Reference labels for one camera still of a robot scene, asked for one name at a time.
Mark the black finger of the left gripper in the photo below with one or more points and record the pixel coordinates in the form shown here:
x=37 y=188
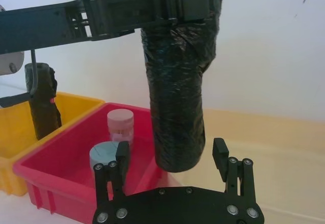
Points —
x=127 y=12

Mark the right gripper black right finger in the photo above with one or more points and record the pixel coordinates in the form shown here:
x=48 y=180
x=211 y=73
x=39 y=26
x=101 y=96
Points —
x=220 y=158

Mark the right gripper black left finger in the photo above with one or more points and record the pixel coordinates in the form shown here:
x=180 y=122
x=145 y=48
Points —
x=121 y=163

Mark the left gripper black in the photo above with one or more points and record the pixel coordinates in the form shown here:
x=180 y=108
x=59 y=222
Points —
x=38 y=28

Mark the large black cylinder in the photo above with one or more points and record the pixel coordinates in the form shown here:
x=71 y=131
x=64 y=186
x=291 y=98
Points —
x=177 y=94

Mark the red plastic bin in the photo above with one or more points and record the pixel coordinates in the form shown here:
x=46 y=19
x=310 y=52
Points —
x=63 y=173

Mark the yellow plastic bin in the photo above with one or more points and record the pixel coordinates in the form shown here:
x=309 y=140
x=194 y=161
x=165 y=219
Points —
x=15 y=137

